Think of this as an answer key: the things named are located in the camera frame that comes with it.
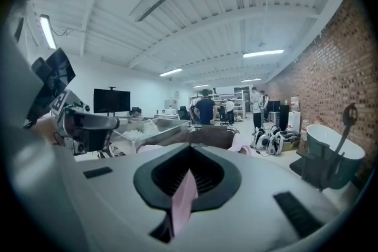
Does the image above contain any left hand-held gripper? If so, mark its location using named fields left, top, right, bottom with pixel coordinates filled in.
left=24, top=48, right=121, bottom=156

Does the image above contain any pink item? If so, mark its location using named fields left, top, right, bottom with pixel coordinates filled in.
left=171, top=169, right=199, bottom=238

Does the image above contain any black monitor on stand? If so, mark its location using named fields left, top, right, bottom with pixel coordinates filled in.
left=93, top=86, right=131, bottom=117

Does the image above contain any green and white bathtub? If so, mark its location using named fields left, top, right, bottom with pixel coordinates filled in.
left=305, top=123, right=366, bottom=190

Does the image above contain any pink cloth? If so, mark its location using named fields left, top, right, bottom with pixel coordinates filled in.
left=226, top=132, right=252, bottom=155

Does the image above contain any white robot dog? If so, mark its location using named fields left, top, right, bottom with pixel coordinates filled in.
left=250, top=126, right=272, bottom=150
left=265, top=125, right=285, bottom=156

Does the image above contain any black cabinet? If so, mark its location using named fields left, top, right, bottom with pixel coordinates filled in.
left=278, top=104, right=291, bottom=131

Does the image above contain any white crumpled bag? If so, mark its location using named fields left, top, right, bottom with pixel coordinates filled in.
left=122, top=122, right=158, bottom=140

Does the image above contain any white storage shelf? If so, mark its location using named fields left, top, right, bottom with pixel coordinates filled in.
left=212, top=90, right=246, bottom=121

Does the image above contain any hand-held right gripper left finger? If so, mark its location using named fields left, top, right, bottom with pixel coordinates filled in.
left=133, top=143, right=193, bottom=212

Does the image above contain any white water dispenser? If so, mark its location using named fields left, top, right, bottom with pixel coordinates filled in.
left=287, top=110, right=302, bottom=134

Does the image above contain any silver metal cart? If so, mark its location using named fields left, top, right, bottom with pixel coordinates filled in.
left=111, top=116, right=193, bottom=155

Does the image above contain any cardboard box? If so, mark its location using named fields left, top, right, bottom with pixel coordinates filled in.
left=279, top=138, right=301, bottom=153

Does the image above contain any brown cart pocket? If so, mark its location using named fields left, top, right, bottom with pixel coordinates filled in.
left=141, top=124, right=240, bottom=152

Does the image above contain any person's left forearm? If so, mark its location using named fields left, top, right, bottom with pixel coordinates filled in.
left=31, top=116, right=60, bottom=145

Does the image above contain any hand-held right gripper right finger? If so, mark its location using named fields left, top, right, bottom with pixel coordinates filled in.
left=190, top=143, right=242, bottom=214

